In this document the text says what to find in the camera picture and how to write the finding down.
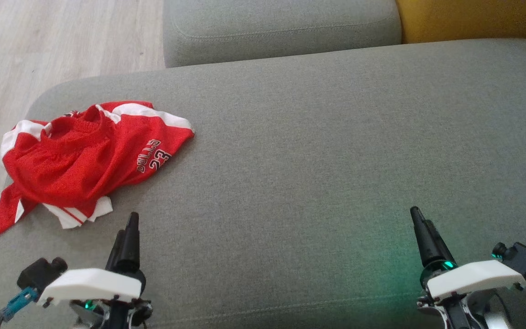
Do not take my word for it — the grey fabric sofa seat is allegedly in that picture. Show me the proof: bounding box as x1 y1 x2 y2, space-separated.
0 38 526 329

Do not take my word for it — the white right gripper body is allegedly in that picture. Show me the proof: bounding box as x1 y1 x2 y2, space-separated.
416 259 526 329

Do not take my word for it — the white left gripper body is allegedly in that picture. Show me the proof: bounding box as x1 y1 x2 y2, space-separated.
37 268 154 329

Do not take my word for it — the grey sofa back cushion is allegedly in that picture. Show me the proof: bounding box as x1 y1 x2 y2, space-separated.
163 0 402 68

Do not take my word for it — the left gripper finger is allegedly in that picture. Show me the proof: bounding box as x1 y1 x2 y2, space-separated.
123 212 142 275
105 230 127 272

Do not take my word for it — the red shirt with white sleeves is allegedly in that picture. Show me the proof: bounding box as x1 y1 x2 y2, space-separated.
0 110 117 236

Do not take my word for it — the yellow cushion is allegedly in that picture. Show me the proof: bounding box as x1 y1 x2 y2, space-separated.
395 0 526 44

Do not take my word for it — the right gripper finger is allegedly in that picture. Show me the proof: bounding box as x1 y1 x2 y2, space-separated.
410 206 442 269
424 218 458 266

